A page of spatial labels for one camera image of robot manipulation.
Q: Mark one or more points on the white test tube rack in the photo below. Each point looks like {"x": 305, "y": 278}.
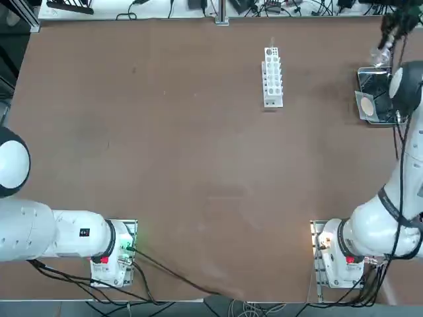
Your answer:
{"x": 273, "y": 102}

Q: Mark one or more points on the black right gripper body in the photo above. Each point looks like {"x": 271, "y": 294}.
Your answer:
{"x": 404, "y": 21}

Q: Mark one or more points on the aluminium camera post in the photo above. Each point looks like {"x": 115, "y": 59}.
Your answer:
{"x": 222, "y": 13}

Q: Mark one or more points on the steel tray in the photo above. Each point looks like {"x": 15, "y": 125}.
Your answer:
{"x": 371, "y": 79}

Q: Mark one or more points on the aluminium profile rail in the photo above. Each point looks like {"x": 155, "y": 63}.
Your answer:
{"x": 33, "y": 23}

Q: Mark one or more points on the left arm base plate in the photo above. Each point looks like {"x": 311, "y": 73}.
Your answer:
{"x": 133, "y": 228}

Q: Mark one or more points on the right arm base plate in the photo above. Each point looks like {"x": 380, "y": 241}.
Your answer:
{"x": 314, "y": 231}

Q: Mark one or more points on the small black power adapter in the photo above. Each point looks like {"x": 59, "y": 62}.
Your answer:
{"x": 197, "y": 3}

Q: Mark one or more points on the glass test tube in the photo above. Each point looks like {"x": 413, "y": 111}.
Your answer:
{"x": 272, "y": 46}

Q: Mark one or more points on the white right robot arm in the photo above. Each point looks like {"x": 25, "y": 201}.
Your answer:
{"x": 373, "y": 231}

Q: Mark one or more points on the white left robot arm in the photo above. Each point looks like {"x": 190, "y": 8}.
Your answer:
{"x": 33, "y": 231}

